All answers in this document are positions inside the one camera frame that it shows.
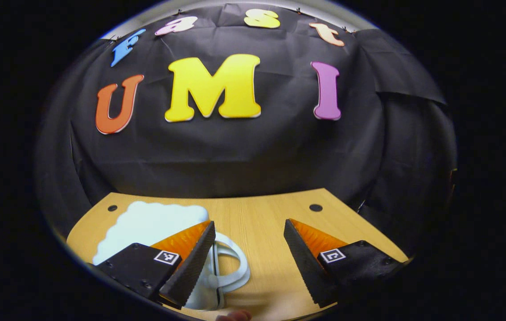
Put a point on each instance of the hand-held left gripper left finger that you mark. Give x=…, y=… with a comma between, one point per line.
x=195, y=265

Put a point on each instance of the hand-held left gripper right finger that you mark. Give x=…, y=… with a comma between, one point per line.
x=306, y=265

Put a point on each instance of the light blue suitcase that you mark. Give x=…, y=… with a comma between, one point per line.
x=146, y=223

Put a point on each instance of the black backdrop cloth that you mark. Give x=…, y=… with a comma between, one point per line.
x=235, y=151

